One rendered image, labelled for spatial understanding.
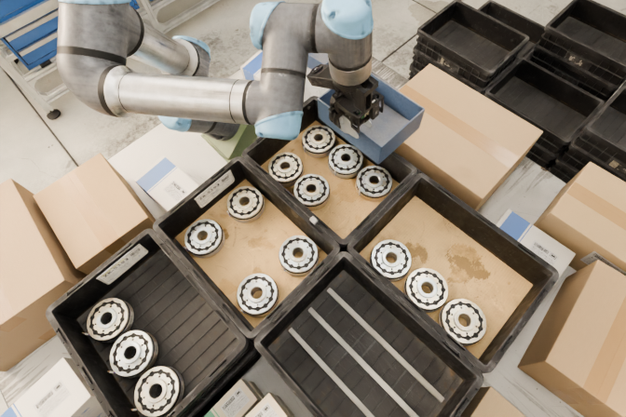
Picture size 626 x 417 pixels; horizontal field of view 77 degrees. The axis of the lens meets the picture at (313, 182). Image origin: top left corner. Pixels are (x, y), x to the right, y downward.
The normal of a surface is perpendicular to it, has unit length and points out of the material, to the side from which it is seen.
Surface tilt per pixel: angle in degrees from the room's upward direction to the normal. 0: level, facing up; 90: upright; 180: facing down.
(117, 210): 0
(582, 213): 0
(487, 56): 0
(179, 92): 30
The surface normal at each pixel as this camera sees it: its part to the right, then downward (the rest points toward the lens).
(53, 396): -0.06, -0.49
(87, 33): 0.32, 0.13
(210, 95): -0.26, -0.02
